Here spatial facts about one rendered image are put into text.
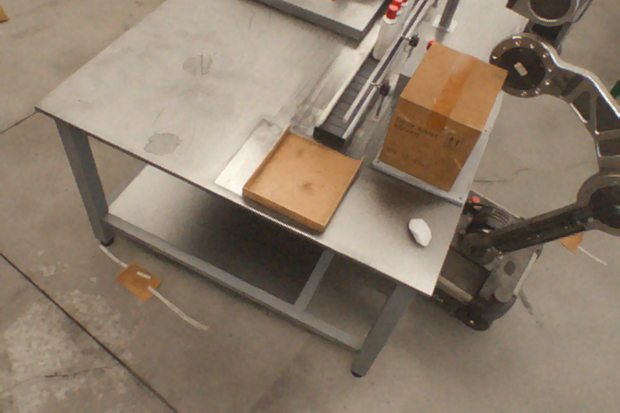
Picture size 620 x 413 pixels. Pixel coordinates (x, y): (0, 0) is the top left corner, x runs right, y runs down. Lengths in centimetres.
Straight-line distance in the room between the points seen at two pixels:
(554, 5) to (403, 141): 53
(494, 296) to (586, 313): 68
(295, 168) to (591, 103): 87
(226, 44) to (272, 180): 64
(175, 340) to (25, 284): 66
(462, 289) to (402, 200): 72
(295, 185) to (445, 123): 46
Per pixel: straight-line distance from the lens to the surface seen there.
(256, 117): 177
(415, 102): 150
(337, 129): 170
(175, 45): 203
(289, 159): 165
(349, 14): 219
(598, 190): 186
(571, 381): 258
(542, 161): 324
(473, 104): 156
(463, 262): 232
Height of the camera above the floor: 208
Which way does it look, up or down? 51 degrees down
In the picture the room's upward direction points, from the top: 12 degrees clockwise
